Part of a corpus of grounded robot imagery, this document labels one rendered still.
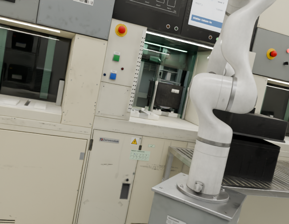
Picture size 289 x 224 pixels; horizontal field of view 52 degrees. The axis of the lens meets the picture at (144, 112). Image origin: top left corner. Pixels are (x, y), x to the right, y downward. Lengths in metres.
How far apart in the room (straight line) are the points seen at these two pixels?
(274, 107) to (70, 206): 1.82
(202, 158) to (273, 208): 1.37
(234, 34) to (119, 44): 0.76
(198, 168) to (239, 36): 0.47
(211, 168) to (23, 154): 1.01
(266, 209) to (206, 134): 1.37
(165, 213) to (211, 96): 0.43
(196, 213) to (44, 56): 1.44
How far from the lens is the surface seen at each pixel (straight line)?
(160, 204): 1.07
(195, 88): 1.03
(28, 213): 1.81
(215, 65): 1.37
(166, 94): 2.29
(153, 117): 1.94
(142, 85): 2.62
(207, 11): 1.84
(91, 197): 1.79
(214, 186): 1.09
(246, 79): 1.04
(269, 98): 2.68
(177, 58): 2.28
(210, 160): 1.05
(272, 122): 1.47
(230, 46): 1.06
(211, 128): 1.03
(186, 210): 1.03
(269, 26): 2.08
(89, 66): 1.62
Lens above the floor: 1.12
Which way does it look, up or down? 6 degrees down
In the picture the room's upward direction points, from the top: 11 degrees clockwise
